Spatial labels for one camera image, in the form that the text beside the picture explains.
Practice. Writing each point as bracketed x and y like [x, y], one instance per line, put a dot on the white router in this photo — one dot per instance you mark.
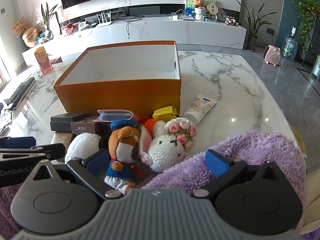
[103, 23]

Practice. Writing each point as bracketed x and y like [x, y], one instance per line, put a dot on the beige seat cushion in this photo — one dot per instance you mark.
[312, 192]

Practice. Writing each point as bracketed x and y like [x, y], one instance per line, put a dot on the teddy bear in pot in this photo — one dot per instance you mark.
[200, 14]

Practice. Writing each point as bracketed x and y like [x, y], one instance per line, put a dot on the red gift box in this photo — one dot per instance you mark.
[70, 29]

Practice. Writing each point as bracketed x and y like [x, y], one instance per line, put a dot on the wall outlet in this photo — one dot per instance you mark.
[270, 31]

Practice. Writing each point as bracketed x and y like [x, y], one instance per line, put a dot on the white marble tv cabinet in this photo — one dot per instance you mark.
[155, 30]

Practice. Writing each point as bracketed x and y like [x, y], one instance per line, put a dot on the brown box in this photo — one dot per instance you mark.
[83, 128]

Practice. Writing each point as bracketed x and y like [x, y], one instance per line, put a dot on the dried flower bunch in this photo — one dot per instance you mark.
[19, 26]

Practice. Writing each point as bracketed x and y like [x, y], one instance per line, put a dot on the white round plush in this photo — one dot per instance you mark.
[82, 145]

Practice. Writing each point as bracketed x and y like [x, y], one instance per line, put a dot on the long-leaf potted plant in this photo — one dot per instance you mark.
[252, 30]

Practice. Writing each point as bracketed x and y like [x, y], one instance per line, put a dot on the black and white figurine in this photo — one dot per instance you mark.
[232, 22]

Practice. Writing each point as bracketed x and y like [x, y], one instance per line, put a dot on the orange and red drink carton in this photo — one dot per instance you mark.
[43, 60]

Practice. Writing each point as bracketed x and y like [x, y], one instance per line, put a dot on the silver tablet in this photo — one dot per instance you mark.
[188, 18]

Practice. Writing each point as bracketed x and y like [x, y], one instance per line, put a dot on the hand cream tube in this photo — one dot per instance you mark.
[200, 107]

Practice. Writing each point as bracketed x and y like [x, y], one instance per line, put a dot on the pink card album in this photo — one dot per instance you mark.
[115, 116]

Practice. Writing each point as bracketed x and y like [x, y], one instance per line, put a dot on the silver trash can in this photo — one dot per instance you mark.
[316, 67]

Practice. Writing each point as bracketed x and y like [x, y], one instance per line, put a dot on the purple fluffy blanket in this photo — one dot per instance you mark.
[262, 150]

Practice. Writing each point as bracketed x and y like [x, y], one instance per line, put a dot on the orchid plant in vase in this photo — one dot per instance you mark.
[48, 25]

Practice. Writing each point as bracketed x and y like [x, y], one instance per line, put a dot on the dark grey gift box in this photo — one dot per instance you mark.
[67, 118]

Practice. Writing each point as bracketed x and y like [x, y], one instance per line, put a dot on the blue water jug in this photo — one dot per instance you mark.
[289, 47]

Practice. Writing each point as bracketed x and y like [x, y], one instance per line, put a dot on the trailing pothos plant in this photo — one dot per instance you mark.
[306, 17]

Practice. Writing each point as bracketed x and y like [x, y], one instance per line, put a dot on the small white desk clock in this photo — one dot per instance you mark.
[83, 26]

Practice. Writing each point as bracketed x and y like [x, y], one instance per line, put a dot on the blue cloth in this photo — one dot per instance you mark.
[41, 38]

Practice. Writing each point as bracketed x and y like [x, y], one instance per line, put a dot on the pink space heater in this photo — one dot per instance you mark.
[272, 55]

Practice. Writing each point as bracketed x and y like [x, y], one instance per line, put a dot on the tan flat box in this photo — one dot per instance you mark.
[61, 142]

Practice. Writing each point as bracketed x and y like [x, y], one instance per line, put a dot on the crochet bunny with flowers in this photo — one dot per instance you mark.
[165, 147]

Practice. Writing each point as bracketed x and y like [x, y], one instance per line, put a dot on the black remote control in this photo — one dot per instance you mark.
[22, 92]

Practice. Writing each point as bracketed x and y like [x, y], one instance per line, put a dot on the green landscape painting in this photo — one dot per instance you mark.
[188, 6]

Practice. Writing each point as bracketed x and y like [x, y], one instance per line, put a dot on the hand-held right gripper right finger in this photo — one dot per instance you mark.
[217, 162]

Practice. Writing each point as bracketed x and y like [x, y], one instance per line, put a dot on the brown teddy bear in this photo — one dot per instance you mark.
[199, 2]

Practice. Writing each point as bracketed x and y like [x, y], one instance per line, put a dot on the decorative glass plate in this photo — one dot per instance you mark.
[221, 14]

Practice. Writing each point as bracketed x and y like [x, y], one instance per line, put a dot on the red panda plush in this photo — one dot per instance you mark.
[122, 145]

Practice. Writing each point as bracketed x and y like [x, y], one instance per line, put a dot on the orange cardboard box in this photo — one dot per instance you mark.
[120, 92]

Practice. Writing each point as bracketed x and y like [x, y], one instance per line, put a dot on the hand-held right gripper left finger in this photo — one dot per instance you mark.
[96, 162]

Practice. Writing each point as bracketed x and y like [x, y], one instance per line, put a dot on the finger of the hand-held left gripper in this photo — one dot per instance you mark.
[55, 150]
[17, 142]

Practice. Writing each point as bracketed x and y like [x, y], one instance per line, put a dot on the gold round vase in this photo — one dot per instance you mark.
[30, 37]

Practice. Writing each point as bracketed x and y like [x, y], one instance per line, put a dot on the round wooden hand fan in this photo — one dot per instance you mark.
[212, 9]

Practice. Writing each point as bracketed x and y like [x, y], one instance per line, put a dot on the yellow plush toy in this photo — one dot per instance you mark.
[165, 113]

